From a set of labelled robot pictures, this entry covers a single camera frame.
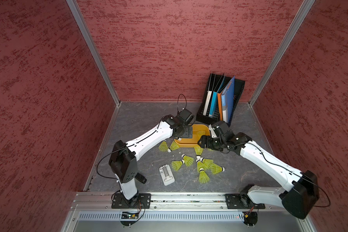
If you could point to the white phone stand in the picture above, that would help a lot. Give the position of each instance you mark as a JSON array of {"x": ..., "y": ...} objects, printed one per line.
[{"x": 166, "y": 175}]

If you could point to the black file rack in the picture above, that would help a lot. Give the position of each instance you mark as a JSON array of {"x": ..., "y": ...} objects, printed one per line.
[{"x": 239, "y": 87}]

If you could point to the blue folder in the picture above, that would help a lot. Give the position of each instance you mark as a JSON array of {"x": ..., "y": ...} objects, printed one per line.
[{"x": 227, "y": 100}]

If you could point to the yellow shuttlecock top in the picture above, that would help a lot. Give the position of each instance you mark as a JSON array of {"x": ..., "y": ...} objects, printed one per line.
[{"x": 201, "y": 133}]

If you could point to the teal folder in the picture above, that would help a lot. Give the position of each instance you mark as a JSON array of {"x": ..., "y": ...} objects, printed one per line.
[{"x": 217, "y": 85}]

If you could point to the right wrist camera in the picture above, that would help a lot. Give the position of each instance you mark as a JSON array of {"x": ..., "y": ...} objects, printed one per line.
[{"x": 217, "y": 126}]

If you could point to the white folder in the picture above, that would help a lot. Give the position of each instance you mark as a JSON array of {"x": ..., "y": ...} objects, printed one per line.
[{"x": 209, "y": 92}]

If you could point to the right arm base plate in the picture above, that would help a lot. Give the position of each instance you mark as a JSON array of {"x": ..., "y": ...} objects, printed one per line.
[{"x": 238, "y": 201}]

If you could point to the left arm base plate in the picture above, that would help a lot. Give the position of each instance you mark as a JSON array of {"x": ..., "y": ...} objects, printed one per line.
[{"x": 140, "y": 200}]

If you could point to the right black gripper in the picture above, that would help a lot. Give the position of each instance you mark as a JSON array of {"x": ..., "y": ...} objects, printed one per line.
[{"x": 208, "y": 144}]

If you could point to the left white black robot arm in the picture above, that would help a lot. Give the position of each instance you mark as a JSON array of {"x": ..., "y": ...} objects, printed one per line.
[{"x": 125, "y": 155}]

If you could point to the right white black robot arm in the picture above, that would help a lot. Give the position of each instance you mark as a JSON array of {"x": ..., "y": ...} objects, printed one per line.
[{"x": 298, "y": 191}]

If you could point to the yellow shuttlecock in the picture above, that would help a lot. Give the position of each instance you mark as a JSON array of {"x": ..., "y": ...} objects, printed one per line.
[
  {"x": 198, "y": 151},
  {"x": 206, "y": 163},
  {"x": 174, "y": 146},
  {"x": 188, "y": 160},
  {"x": 176, "y": 165},
  {"x": 216, "y": 169},
  {"x": 203, "y": 177},
  {"x": 163, "y": 147},
  {"x": 200, "y": 165},
  {"x": 201, "y": 133}
]

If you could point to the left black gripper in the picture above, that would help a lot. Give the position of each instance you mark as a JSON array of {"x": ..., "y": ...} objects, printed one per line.
[{"x": 188, "y": 131}]

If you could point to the yellow plastic storage box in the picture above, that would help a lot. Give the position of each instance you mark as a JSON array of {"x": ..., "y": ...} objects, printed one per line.
[{"x": 191, "y": 143}]

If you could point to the orange folder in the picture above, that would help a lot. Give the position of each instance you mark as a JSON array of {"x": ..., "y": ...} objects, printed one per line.
[{"x": 220, "y": 106}]

